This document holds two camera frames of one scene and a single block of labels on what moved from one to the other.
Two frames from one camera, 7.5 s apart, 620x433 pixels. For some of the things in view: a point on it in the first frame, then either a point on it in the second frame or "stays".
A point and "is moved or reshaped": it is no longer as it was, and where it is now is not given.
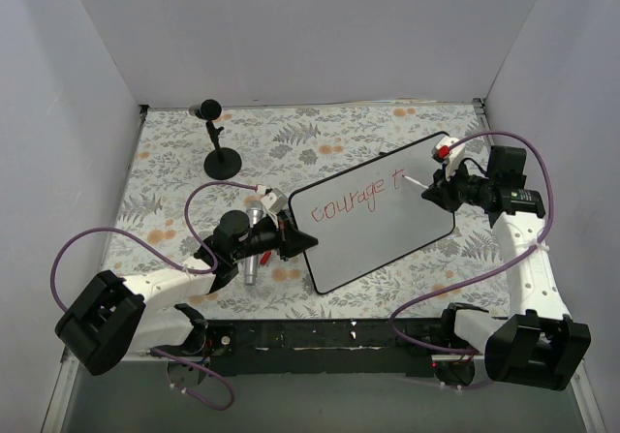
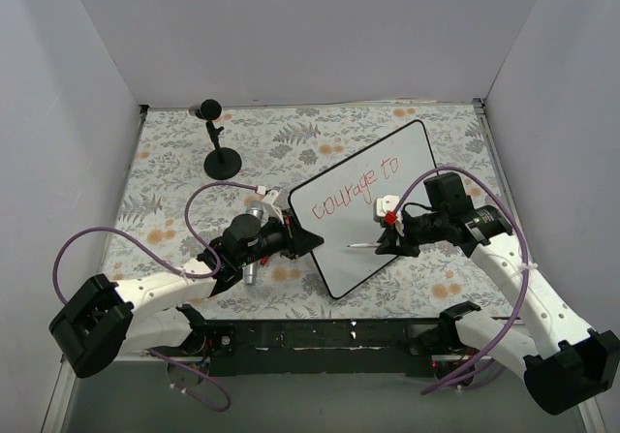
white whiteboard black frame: (372, 214) is moved or reshaped
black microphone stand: (222, 163) stays
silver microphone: (255, 209) stays
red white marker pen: (416, 181) → (361, 245)
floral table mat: (191, 165) stays
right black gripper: (447, 192) → (404, 232)
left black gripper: (286, 238) stays
